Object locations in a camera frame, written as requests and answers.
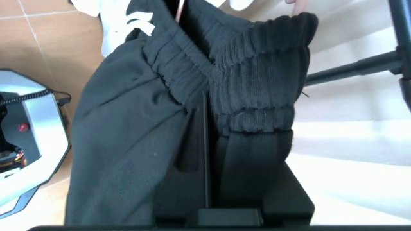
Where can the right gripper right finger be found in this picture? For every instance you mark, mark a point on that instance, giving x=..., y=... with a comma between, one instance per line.
x=289, y=199

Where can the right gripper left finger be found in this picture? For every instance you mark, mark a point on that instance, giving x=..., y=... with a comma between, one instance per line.
x=189, y=186

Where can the black garment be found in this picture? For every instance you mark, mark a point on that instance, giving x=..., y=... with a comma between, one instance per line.
x=128, y=128

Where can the white printed t-shirt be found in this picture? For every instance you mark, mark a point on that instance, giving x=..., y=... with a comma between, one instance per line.
x=112, y=35

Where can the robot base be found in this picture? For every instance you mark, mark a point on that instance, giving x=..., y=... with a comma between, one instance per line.
x=38, y=144

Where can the black clothes rack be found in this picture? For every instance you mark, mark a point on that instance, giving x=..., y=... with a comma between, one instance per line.
x=353, y=69

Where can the beige curtain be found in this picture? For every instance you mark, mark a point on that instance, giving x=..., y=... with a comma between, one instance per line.
x=353, y=128

